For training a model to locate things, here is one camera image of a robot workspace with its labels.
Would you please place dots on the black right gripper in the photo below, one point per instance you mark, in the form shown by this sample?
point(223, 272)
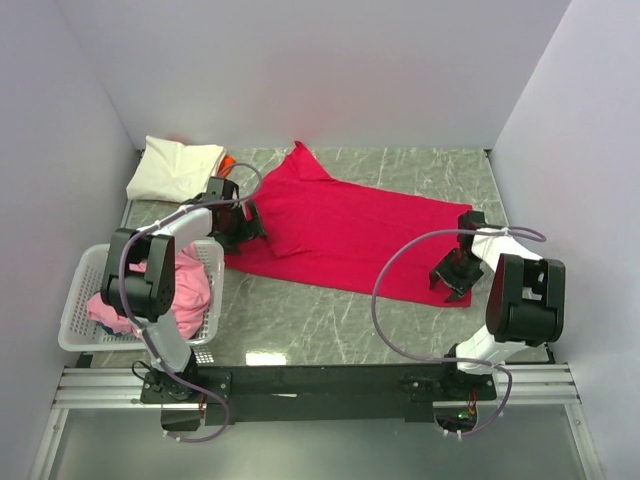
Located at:
point(465, 284)

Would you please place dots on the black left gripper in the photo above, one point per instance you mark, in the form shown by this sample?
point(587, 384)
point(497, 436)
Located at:
point(249, 229)

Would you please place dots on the red t shirt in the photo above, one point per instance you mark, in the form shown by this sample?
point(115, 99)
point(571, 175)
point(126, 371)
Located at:
point(334, 234)

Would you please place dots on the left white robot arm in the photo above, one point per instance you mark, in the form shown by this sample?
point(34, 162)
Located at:
point(139, 275)

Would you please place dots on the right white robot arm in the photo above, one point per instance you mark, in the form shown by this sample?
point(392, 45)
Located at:
point(525, 307)

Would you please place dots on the pink t shirt in basket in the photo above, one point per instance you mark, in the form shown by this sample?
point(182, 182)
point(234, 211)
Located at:
point(191, 300)

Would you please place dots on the folded cream t shirt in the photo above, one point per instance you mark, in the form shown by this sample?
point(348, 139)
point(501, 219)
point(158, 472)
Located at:
point(171, 171)

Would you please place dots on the white plastic basket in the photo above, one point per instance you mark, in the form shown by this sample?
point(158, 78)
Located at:
point(78, 333)

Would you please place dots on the black base beam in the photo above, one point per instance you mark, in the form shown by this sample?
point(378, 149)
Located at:
point(333, 392)

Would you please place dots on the aluminium rail frame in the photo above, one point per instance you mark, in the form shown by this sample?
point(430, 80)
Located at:
point(113, 388)

